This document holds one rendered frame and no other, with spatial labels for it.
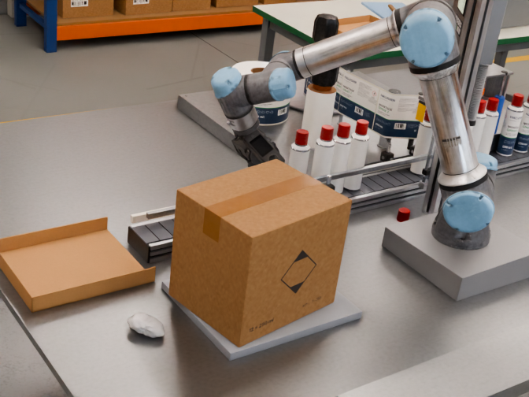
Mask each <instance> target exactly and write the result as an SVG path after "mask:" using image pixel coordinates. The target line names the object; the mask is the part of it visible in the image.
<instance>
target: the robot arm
mask: <svg viewBox="0 0 529 397"><path fill-rule="evenodd" d="M456 26H457V18H456V15H455V12H454V11H453V9H452V7H451V6H450V5H449V4H448V3H447V2H445V1H443V0H419V1H417V2H414V3H411V4H409V5H407V6H403V7H401V8H399V9H395V10H394V11H393V13H392V14H391V16H389V17H386V18H383V19H381V20H377V21H374V22H372V23H370V24H366V25H363V26H360V27H359V28H355V29H352V30H349V31H347V32H343V33H341V34H338V35H334V36H332V37H330V38H327V39H323V40H320V41H319V42H316V43H312V44H309V45H307V46H304V47H301V48H298V49H296V50H292V51H288V50H284V51H280V52H279V53H277V54H275V55H274V56H273V57H272V58H271V60H270V61H269V63H268V64H267V65H266V67H265V68H264V69H263V71H262V72H255V73H251V74H245V75H241V73H240V72H239V71H238V69H237V68H232V67H225V68H222V69H220V70H218V71H217V72H216V73H215V74H214V75H213V77H212V79H211V85H212V87H213V90H214V93H215V97H216V98H217V100H218V102H219V103H220V106H221V109H222V110H223V112H224V115H225V117H226V118H227V120H228V121H227V122H226V123H227V124H228V125H230V127H231V128H232V131H233V132H234V134H235V138H234V139H232V140H231V141H232V143H233V145H234V147H235V149H236V151H237V154H238V155H239V156H241V157H242V158H244V159H245V160H246V161H247V163H248V168H249V167H251V166H254V165H259V164H261V163H264V162H267V161H271V160H275V159H278V160H280V161H282V162H283V163H285V159H284V158H283V157H282V155H281V154H280V153H279V149H278V148H277V146H276V143H274V142H271V140H272V139H270V138H269V137H267V136H266V134H265V133H263V132H262V131H261V130H260V129H258V126H259V124H260V121H259V119H258V115H257V111H256V109H255V107H254V105H257V104H262V103H267V102H276V101H278V102H280V101H283V100H285V99H289V98H293V97H294V96H295V94H296V89H297V85H296V81H298V80H302V79H304V78H307V77H310V76H314V75H316V74H319V73H322V72H326V71H328V70H331V69H335V68H338V67H340V66H343V65H347V64H349V63H352V62H355V61H359V60H361V59H363V58H367V57H370V56H372V55H375V54H379V53H382V52H384V51H387V50H391V49H394V48H396V47H399V46H400V47H401V51H402V53H403V54H404V56H405V58H406V59H407V61H408V64H409V69H410V72H411V74H413V75H414V76H416V77H418V78H419V80H420V86H421V89H422V92H423V96H424V101H425V105H426V108H427V113H428V116H429V120H430V123H431V129H432V132H433V136H434V139H435V145H436V148H437V151H438V157H439V161H440V164H441V167H442V172H441V174H440V175H439V177H438V184H439V187H440V191H441V194H442V200H443V204H442V207H441V209H440V210H439V212H438V214H437V216H436V218H435V219H434V221H433V224H432V228H431V234H432V235H433V237H434V238H435V239H436V240H438V241H439V242H440V243H442V244H444V245H446V246H448V247H453V248H457V249H461V250H477V249H480V248H483V247H485V246H487V245H488V243H489V242H490V235H491V231H490V225H489V223H490V222H491V220H492V218H493V215H494V181H495V177H496V172H497V170H498V161H497V160H496V159H495V158H494V157H492V156H490V155H489V154H484V153H480V152H476V151H475V145H474V142H473V138H472V132H471V129H470V124H469V121H468V115H467V111H466V108H465V104H464V98H463V95H462V91H461V85H460V81H459V78H458V74H457V66H458V65H459V64H460V62H461V55H460V51H459V47H458V43H457V37H456V32H455V31H456ZM236 147H237V148H236Z"/></svg>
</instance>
